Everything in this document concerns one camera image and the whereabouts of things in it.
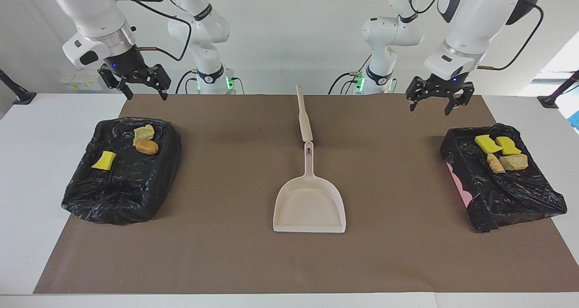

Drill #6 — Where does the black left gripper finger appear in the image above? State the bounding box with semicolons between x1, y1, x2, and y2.
445;83;475;115
406;76;430;112

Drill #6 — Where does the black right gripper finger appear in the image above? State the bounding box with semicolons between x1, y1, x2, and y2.
98;66;134;100
149;64;171;101

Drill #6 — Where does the yellow sponge wedge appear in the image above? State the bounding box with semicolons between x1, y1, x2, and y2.
474;135;503;155

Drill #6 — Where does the orange striped croissant piece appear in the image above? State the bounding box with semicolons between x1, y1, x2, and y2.
133;124;155;141
487;153;506;174

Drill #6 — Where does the notched yellow sponge piece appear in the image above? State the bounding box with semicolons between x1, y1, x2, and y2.
495;136;523;156

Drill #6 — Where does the brown fried nugget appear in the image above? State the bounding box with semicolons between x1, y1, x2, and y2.
135;139;160;155

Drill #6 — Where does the yellow sponge block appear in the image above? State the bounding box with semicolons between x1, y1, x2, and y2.
91;151;117;170

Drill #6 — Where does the beige bread chunk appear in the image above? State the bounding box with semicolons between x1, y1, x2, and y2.
498;154;529;171

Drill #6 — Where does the beige plastic dustpan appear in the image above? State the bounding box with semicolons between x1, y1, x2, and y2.
273;141;347;234

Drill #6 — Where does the pink plastic bin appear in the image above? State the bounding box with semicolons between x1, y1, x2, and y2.
446;161;473;208

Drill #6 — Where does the black plastic bin liner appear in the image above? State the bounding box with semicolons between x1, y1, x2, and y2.
440;123;568;233
61;117;183;226

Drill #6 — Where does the white boxes row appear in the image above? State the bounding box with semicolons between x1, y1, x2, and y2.
59;69;109;91

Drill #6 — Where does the black clamp stand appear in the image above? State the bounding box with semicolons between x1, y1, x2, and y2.
537;70;579;109
0;68;37;105

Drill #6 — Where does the brown table mat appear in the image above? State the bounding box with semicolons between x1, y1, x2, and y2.
33;93;579;295

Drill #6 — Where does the black right arm base cable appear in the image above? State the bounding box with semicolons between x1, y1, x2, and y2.
175;70;245;95

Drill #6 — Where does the black arm base cable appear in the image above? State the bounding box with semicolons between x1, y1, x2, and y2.
328;52;374;95
175;70;245;95

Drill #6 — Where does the black left arm base cable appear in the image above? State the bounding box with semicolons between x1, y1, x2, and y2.
328;52;374;95

